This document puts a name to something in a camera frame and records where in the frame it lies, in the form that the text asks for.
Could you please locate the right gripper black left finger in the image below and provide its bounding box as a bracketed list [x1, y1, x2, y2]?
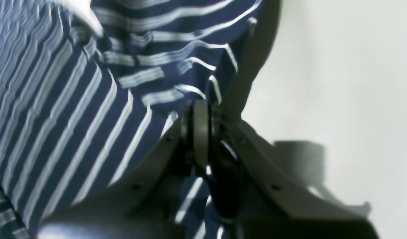
[38, 103, 210, 239]

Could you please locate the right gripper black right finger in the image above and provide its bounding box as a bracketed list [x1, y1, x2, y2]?
[208, 105, 379, 239]

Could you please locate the navy white striped T-shirt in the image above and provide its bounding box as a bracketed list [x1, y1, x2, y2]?
[0, 0, 266, 239]

